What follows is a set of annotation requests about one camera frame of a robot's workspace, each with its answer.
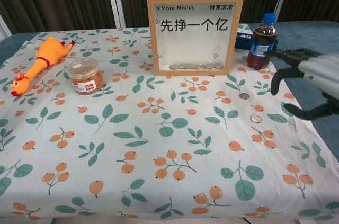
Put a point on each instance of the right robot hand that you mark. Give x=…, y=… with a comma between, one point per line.
x=323, y=73

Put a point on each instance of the silver coin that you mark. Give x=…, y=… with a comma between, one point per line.
x=256, y=118
x=244, y=96

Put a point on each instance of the cola bottle with blue cap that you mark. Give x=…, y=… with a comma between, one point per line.
x=260, y=41

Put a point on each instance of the blue tissue pack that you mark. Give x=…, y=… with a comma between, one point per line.
x=242, y=39

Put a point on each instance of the floral print tablecloth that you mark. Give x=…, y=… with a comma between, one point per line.
x=119, y=142

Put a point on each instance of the clear plastic cup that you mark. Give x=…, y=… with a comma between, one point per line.
x=84, y=75

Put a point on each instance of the orange rubber chicken toy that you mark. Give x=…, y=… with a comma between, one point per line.
x=47, y=57

